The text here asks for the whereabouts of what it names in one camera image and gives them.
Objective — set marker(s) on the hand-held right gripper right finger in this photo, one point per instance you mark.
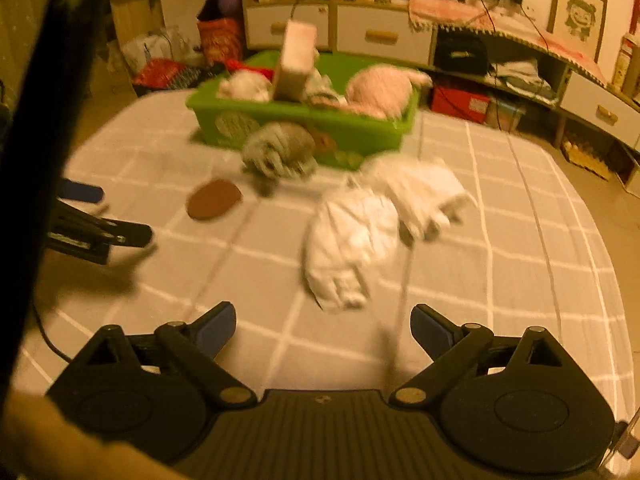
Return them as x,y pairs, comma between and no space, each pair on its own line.
430,330

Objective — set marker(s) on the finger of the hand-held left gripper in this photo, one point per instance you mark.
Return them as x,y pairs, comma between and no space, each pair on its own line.
82,191
100,235

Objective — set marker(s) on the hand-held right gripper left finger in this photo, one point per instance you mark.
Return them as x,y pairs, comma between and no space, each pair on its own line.
217,327

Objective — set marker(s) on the brown round pad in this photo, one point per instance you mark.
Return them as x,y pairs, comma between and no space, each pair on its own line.
215,200

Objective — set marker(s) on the white cloth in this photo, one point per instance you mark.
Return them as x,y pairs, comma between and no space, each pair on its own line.
350,240
420,185

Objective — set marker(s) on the rabbit doll with checked dress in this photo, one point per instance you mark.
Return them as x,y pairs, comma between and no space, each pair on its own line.
245,85

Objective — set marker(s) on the red cloth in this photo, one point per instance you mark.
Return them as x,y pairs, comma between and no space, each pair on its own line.
240,66

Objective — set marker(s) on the green plastic bin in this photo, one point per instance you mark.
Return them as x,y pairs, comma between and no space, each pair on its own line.
370,135

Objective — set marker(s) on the pink plush towel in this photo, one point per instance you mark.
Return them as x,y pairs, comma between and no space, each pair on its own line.
380,90

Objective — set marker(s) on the red and black box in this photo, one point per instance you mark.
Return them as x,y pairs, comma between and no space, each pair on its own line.
165,76

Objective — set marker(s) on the white plastic bag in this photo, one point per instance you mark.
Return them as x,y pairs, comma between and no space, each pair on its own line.
152,50

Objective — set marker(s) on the red printed bag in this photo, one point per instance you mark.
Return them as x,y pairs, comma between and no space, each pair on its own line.
220,40

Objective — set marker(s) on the red storage box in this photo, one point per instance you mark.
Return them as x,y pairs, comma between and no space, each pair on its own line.
459,103

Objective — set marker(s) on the clear blue-lidded storage box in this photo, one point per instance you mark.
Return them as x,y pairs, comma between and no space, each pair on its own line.
505,112

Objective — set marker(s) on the purple ball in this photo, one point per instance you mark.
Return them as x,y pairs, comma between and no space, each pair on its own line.
230,0

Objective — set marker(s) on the white cabinet drawer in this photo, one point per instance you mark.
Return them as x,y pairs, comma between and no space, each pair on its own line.
382,35
600,107
287,25

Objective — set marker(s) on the folded white clothes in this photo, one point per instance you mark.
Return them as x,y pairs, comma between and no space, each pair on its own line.
520,77

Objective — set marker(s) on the black bag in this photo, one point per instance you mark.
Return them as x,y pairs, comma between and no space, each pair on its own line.
460,52

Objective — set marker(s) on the green-framed cabinet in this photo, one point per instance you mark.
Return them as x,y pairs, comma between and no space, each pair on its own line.
332,30

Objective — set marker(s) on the pink cloth cabinet cover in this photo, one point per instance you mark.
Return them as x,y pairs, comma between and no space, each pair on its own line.
450,10

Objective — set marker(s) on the tall bottle with label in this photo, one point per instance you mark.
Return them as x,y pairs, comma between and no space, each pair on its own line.
626,62

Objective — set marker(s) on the framed cartoon picture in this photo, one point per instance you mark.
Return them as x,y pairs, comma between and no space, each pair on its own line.
577,15

